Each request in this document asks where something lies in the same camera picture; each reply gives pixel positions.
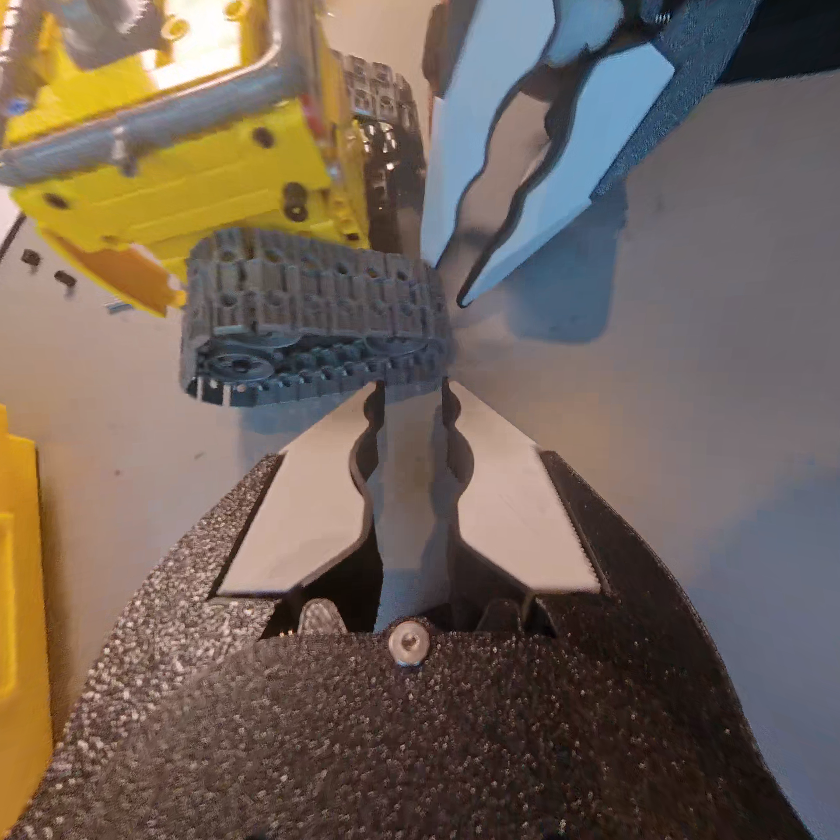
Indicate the yellow storage bin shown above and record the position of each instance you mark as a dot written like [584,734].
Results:
[20,591]

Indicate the yellow toy brick bulldozer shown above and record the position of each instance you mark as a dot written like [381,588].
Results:
[197,171]

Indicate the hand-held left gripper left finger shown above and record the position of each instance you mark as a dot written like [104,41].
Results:
[295,525]

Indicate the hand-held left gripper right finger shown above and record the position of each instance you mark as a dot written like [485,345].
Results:
[525,519]

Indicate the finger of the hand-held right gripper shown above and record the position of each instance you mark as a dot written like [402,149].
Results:
[479,79]
[591,131]

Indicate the pile of small brick pins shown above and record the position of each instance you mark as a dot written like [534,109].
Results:
[29,260]

